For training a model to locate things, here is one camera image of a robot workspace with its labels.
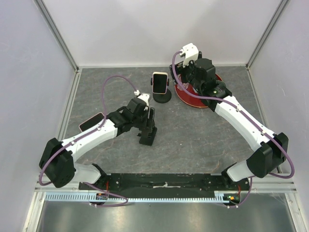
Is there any black folding phone stand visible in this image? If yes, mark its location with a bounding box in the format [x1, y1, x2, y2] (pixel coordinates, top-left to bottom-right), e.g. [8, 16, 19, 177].
[138, 120, 157, 146]

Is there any black round-base phone stand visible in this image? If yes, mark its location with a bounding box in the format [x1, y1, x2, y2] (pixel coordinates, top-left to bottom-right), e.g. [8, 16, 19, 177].
[152, 80, 172, 103]

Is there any pink-cased smartphone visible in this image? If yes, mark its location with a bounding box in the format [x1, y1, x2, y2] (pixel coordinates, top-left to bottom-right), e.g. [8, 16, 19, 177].
[151, 72, 169, 94]

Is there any pink phone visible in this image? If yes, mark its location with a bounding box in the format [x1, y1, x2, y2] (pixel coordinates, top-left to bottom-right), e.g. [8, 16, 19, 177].
[79, 112, 104, 132]

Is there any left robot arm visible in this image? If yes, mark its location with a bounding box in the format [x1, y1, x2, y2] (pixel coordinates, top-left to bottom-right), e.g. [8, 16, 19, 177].
[39, 93, 157, 190]

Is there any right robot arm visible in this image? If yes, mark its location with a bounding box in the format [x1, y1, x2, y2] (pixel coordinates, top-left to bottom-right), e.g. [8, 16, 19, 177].
[169, 58, 295, 190]

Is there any clear drinking glass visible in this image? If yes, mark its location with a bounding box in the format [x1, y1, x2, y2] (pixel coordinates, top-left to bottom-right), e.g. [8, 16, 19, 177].
[176, 81, 190, 91]

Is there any red round tray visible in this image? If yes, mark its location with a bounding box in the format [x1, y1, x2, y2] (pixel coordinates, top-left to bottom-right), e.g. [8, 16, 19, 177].
[175, 74, 225, 111]

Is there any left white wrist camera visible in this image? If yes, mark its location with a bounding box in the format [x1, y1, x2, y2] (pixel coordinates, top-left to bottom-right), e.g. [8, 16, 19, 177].
[134, 90, 151, 107]

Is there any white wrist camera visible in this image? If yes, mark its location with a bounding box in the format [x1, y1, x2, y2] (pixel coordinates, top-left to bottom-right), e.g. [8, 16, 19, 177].
[134, 90, 151, 107]
[180, 43, 199, 68]

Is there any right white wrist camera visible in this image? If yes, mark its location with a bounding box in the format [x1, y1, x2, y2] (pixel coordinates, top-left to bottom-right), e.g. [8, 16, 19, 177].
[180, 43, 199, 68]

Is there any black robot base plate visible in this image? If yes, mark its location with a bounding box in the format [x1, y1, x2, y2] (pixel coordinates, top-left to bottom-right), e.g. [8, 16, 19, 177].
[94, 173, 249, 199]

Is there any slotted cable duct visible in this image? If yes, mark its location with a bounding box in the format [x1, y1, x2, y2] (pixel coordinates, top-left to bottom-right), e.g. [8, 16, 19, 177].
[45, 191, 239, 203]

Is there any right aluminium frame post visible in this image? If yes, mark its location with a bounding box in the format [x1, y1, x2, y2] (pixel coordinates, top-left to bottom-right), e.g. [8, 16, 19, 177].
[245, 0, 290, 70]

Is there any aluminium frame post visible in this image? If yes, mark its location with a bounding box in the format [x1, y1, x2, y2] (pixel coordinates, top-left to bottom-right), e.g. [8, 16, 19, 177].
[34, 0, 79, 72]
[245, 0, 290, 70]

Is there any left aluminium frame post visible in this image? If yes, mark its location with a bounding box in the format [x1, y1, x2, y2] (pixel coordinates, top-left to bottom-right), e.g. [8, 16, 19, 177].
[34, 0, 79, 72]

